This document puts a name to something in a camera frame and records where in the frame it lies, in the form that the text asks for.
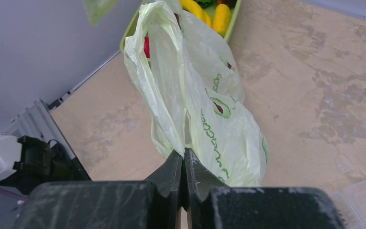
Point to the green plastic tray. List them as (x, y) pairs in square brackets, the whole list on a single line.
[(210, 5)]

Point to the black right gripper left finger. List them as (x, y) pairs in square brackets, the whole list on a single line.
[(152, 203)]

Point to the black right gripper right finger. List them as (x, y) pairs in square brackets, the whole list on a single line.
[(211, 204)]

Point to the black aluminium base frame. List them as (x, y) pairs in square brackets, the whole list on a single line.
[(46, 155)]

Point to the yellow fake banana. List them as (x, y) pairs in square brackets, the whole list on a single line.
[(194, 8)]

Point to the pale green plastic bag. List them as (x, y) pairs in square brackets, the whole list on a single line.
[(194, 92)]

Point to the yellow fake lemon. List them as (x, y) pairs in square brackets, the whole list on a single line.
[(221, 19)]

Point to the red fake apple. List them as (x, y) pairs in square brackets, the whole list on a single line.
[(146, 47)]

